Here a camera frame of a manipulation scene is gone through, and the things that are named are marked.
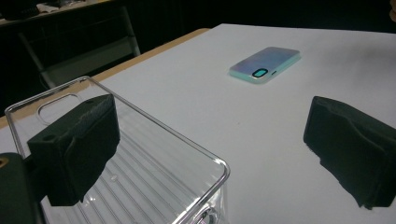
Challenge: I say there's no clear plastic phone case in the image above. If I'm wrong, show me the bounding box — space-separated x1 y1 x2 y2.
4 76 232 224

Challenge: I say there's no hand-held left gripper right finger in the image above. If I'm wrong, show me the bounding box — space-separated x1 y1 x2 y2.
303 95 396 210

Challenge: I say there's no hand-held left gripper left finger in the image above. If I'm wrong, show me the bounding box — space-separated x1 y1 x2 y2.
26 93 121 207

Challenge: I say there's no iridescent pastel phone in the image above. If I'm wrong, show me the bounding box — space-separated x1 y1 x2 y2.
229 46 302 85

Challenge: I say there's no metal folding chair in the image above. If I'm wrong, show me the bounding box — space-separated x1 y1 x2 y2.
18 6 142 90

